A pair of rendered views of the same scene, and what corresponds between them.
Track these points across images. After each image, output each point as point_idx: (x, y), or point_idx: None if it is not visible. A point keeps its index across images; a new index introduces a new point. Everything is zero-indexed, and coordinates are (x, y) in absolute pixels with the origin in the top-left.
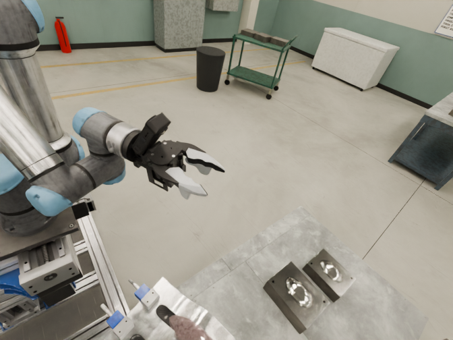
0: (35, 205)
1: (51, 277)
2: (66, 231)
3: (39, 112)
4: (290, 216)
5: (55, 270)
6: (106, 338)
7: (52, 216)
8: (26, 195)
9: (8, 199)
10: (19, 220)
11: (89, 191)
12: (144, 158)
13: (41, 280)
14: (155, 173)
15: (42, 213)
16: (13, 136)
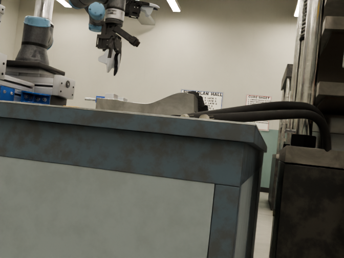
0: (94, 9)
1: (68, 84)
2: (61, 70)
3: (52, 1)
4: None
5: (70, 80)
6: None
7: (101, 15)
8: (92, 4)
9: (45, 32)
10: (42, 51)
11: (102, 20)
12: (126, 5)
13: (65, 83)
14: (138, 2)
15: (97, 14)
16: None
